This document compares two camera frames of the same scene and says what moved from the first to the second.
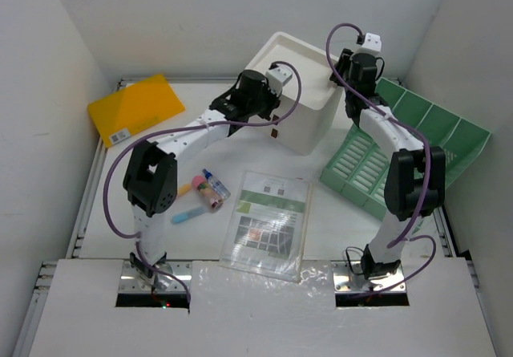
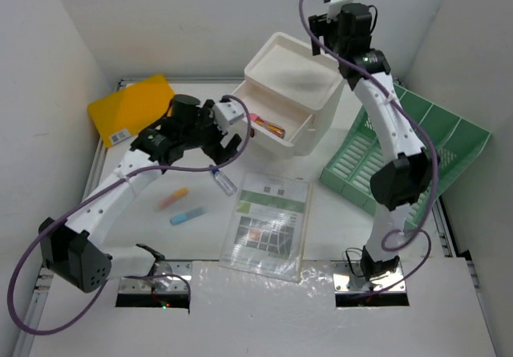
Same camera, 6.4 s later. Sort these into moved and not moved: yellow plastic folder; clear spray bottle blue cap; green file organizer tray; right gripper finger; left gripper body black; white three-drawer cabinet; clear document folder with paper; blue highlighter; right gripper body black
Moved: right gripper finger; right gripper body black; clear spray bottle blue cap; left gripper body black
Not moved: white three-drawer cabinet; yellow plastic folder; green file organizer tray; clear document folder with paper; blue highlighter
